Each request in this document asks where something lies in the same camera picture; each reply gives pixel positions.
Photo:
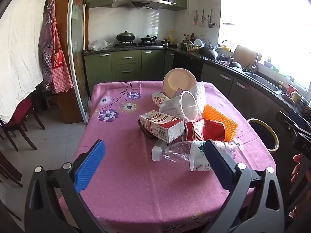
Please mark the yellow rimmed dark trash bin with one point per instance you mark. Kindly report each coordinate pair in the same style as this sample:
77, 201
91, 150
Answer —
261, 133

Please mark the pale yellow mug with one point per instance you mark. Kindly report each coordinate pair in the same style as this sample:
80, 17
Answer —
296, 97

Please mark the clear plastic cup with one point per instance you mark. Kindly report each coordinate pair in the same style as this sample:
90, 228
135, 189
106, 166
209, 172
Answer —
188, 104

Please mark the clear plastic bottle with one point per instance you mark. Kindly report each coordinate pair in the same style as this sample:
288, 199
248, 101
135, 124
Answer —
175, 151

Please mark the red paper cup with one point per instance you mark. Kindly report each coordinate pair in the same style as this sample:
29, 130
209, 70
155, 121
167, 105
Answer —
215, 129

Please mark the dark wooden chair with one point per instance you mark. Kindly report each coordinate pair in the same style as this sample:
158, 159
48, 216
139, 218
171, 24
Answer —
9, 170

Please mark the chair with red cushion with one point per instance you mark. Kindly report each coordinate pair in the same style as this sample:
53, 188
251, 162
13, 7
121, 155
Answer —
21, 112

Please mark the wall poster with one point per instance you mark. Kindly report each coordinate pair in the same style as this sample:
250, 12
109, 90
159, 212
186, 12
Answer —
195, 18

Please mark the white printed paper cup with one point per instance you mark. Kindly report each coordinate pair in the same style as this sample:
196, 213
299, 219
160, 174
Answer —
160, 98

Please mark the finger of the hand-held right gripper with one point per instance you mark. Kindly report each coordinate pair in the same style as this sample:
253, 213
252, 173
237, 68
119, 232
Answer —
301, 120
285, 122

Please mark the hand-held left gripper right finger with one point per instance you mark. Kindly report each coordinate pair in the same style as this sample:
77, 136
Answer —
217, 162

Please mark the pink floral tablecloth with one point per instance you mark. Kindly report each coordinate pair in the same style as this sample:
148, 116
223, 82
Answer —
126, 174

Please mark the yellow oil bottle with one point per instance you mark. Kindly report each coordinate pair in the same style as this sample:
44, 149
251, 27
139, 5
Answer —
172, 38

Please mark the hanging kitchen utensils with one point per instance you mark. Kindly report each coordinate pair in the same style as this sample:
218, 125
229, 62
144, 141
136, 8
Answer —
210, 19

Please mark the wooden cutting board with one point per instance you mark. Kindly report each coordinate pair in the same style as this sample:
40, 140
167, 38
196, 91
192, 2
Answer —
245, 54

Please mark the black wok with lid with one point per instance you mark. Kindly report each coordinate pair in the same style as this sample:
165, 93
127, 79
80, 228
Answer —
125, 37

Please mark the row of condiment bottles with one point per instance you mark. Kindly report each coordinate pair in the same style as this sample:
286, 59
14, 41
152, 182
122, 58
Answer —
189, 38

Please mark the red mug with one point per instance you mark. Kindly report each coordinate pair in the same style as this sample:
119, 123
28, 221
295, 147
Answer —
291, 88

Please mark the plastic bag on counter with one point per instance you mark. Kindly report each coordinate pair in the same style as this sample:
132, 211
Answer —
97, 45

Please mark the large black wok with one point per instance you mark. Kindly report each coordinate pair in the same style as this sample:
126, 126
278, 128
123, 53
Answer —
209, 53

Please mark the gas stove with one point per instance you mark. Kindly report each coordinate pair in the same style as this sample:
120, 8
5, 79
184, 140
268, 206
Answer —
136, 44

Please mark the white hanging cloth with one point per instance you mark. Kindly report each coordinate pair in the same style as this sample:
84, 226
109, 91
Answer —
19, 53

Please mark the small black pot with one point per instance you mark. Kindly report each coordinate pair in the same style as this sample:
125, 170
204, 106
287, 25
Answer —
165, 43

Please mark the red checkered apron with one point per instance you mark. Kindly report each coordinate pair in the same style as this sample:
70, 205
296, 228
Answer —
60, 77

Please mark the clear plastic bag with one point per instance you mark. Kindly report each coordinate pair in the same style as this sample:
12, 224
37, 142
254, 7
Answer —
200, 92

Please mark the sliding glass door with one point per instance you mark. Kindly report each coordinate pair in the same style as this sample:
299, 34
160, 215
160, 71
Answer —
77, 53

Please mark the steel faucet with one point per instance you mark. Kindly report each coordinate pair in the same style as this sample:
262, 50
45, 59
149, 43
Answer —
255, 63

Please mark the purple checkered apron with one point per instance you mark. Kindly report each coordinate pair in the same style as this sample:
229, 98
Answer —
46, 53

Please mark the dish rack with plates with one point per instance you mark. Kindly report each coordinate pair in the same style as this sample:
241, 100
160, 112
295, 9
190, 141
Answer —
198, 44

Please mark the steel sink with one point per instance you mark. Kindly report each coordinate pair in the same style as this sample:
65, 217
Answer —
264, 82

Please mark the red and white milk carton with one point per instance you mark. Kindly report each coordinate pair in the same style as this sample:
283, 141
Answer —
158, 123

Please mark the person's right hand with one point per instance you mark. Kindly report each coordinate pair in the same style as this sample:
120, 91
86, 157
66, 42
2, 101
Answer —
297, 159

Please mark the orange foam net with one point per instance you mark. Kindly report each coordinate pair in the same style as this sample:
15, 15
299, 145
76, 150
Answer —
218, 116

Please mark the red cola can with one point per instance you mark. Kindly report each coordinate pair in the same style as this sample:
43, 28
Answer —
194, 132

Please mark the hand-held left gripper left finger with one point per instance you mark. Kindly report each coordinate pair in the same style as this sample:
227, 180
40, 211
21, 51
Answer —
90, 165

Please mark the black pan with lid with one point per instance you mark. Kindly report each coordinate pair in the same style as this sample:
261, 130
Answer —
147, 38

